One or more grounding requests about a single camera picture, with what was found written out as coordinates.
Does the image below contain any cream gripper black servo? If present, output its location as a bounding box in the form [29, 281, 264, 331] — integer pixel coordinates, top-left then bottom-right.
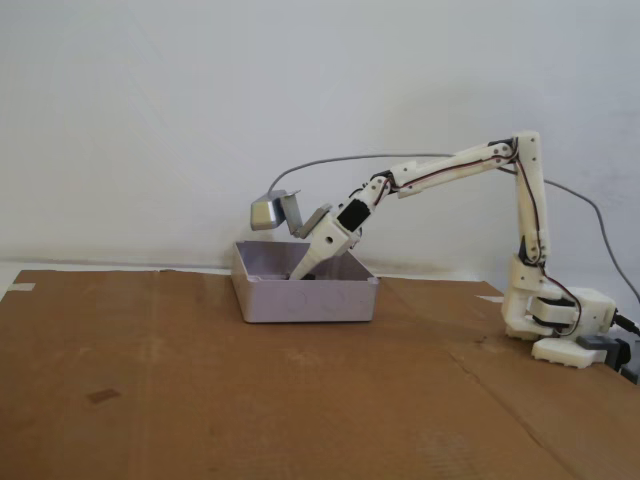
[289, 198, 375, 283]

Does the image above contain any grey open plastic box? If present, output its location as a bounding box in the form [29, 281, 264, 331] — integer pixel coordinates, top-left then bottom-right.
[231, 240, 380, 325]

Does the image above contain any silver webcam with clip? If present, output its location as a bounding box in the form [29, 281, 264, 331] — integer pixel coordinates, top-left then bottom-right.
[249, 188, 334, 240]

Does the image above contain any brown cardboard sheet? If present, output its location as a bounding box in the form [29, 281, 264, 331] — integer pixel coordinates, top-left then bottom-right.
[0, 268, 640, 480]

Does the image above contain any grey and black table clamp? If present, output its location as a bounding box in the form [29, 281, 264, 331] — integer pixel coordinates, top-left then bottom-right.
[575, 334, 640, 386]

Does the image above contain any black power cable plug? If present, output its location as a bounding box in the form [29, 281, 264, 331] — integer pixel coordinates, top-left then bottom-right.
[612, 312, 640, 337]

